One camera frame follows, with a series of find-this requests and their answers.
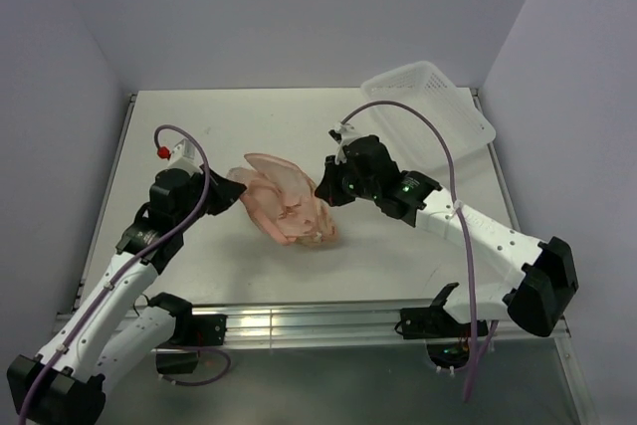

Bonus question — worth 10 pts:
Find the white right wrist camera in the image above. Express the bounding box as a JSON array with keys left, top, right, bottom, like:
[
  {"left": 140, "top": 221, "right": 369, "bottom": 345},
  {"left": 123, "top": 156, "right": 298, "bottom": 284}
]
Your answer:
[{"left": 328, "top": 122, "right": 359, "bottom": 164}]

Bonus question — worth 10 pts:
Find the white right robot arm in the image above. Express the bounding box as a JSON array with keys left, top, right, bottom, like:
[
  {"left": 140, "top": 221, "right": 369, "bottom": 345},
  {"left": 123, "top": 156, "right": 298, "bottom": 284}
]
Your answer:
[{"left": 316, "top": 130, "right": 578, "bottom": 338}]

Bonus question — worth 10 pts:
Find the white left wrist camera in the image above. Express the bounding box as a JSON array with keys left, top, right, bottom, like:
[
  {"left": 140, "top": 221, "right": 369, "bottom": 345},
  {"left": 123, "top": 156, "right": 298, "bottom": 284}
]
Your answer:
[{"left": 157, "top": 139, "right": 199, "bottom": 175}]

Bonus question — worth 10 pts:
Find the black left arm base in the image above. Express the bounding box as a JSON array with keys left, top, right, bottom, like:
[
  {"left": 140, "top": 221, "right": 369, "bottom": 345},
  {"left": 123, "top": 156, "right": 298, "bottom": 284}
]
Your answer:
[{"left": 155, "top": 314, "right": 231, "bottom": 381}]

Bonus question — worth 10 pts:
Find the white perforated plastic basket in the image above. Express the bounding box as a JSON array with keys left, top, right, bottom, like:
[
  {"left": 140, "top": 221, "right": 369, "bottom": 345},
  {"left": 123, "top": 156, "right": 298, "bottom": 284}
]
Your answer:
[{"left": 361, "top": 61, "right": 496, "bottom": 172}]

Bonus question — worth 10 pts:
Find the pink floral mesh laundry bag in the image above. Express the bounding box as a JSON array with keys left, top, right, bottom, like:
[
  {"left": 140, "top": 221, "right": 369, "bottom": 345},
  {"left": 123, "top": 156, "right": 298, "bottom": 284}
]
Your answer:
[{"left": 227, "top": 153, "right": 339, "bottom": 247}]

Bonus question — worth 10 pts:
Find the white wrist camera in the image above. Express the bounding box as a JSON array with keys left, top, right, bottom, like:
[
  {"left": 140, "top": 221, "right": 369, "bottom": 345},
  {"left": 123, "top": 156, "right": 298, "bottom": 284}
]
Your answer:
[
  {"left": 328, "top": 122, "right": 359, "bottom": 164},
  {"left": 157, "top": 139, "right": 199, "bottom": 175}
]

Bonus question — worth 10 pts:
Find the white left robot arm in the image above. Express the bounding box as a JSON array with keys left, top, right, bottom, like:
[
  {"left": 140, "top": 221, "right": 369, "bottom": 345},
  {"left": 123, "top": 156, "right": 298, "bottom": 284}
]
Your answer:
[{"left": 7, "top": 167, "right": 246, "bottom": 424}]

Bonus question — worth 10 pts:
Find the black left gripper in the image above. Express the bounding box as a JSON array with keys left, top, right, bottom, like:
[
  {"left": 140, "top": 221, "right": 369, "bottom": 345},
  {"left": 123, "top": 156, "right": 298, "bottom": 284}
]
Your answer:
[{"left": 175, "top": 163, "right": 246, "bottom": 230}]

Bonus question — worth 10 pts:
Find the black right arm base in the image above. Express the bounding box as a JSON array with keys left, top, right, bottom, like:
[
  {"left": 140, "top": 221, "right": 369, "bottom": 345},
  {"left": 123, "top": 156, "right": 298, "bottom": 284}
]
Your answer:
[{"left": 393, "top": 282, "right": 472, "bottom": 340}]

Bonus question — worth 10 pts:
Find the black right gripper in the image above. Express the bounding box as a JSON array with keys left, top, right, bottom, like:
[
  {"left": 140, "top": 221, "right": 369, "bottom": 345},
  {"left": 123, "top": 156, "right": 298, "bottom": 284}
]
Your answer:
[{"left": 315, "top": 153, "right": 378, "bottom": 207}]

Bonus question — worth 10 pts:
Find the aluminium rail frame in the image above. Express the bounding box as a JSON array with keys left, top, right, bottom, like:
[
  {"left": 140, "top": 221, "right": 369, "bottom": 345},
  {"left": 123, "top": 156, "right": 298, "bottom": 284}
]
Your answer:
[{"left": 29, "top": 91, "right": 598, "bottom": 425}]

